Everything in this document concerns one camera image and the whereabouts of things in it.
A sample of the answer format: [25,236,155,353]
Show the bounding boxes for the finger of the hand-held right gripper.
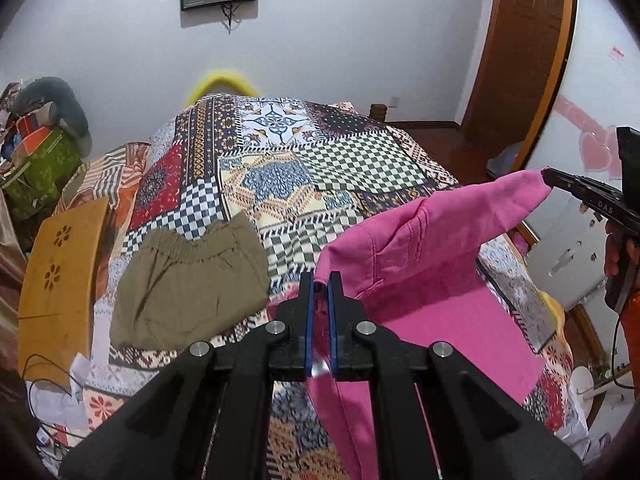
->
[542,167,624,222]

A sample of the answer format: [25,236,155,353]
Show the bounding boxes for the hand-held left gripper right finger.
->
[327,271,584,480]

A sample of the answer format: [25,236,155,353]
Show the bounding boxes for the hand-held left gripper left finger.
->
[59,272,321,480]

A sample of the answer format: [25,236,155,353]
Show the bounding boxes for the pink pants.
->
[306,170,551,480]

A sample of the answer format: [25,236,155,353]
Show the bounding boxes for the person's right hand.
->
[603,220,633,278]

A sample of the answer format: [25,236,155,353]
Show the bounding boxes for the pink heart sticker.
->
[555,95,623,173]

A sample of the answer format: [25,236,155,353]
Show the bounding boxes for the grey cloth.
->
[487,142,526,179]

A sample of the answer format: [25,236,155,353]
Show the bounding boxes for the yellow blanket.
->
[542,292,576,361]

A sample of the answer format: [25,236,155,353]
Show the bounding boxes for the olive green shorts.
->
[109,210,271,350]

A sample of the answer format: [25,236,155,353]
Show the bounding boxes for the brown wooden door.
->
[460,0,576,181]

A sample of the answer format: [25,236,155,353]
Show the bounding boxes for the patchwork printed blanket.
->
[50,92,591,480]

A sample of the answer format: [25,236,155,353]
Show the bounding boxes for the white round object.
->
[570,365,608,402]

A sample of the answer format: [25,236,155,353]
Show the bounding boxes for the bamboo lap board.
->
[17,196,111,388]

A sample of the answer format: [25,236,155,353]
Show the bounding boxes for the white crumpled paper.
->
[30,354,92,431]

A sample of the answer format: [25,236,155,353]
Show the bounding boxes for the yellow plush item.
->
[185,69,261,108]

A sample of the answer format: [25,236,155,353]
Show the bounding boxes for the green patterned bag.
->
[0,127,83,221]

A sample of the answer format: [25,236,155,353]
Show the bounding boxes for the orange striped cloth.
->
[10,112,57,161]

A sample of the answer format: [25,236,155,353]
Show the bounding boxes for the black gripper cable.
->
[612,309,640,391]

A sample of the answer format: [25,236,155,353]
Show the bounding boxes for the thin black cable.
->
[20,354,87,456]

